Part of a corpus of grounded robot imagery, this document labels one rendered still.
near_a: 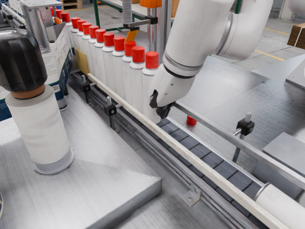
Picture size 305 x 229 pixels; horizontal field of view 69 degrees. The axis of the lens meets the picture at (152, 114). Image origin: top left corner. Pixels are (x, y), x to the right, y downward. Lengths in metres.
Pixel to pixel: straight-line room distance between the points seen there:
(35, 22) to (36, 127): 0.55
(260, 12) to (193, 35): 0.11
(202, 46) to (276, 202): 0.30
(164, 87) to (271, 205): 0.30
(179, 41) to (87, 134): 0.36
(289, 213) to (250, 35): 0.31
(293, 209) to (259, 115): 0.44
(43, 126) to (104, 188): 0.17
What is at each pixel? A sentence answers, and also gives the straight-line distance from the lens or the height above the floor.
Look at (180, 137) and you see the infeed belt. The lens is 0.60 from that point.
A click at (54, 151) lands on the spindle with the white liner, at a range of 0.52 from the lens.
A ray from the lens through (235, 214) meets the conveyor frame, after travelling 0.49.
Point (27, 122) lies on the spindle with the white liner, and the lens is 0.47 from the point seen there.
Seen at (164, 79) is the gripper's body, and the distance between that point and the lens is 0.47.
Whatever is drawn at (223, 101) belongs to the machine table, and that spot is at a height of 0.83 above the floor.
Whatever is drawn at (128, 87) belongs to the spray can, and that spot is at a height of 0.96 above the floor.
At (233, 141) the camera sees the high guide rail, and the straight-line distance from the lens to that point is 0.51.
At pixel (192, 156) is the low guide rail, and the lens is 0.51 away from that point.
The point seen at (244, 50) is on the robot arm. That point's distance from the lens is 0.43.
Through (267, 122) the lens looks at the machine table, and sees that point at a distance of 0.82.
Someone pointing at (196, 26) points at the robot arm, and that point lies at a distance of 0.40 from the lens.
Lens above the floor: 1.28
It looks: 36 degrees down
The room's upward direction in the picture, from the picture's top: straight up
